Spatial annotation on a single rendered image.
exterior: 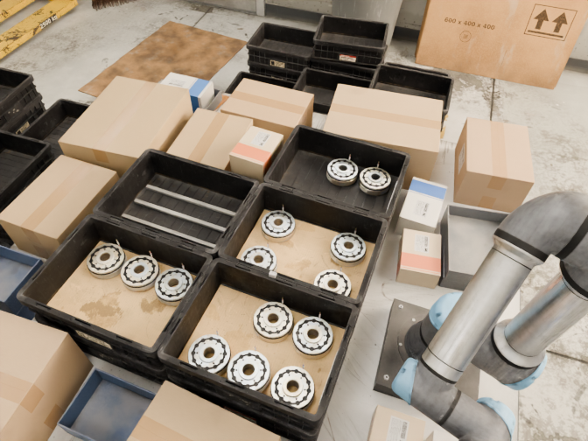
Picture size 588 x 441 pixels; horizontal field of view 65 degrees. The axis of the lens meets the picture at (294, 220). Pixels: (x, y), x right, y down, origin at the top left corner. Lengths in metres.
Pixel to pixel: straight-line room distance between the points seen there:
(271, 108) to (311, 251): 0.65
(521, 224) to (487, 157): 0.89
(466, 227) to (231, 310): 0.83
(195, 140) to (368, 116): 0.62
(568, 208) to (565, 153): 2.53
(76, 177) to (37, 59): 2.53
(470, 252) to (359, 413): 0.62
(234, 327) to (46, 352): 0.44
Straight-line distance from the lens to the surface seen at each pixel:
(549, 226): 0.88
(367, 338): 1.40
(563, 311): 1.02
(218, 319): 1.27
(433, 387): 0.93
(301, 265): 1.35
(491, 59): 3.84
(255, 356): 1.18
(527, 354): 1.15
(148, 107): 1.81
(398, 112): 1.78
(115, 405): 1.37
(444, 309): 1.17
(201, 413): 1.15
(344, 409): 1.32
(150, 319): 1.30
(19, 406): 1.24
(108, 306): 1.36
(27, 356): 1.28
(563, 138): 3.52
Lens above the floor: 1.94
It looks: 50 degrees down
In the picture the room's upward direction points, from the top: 2 degrees clockwise
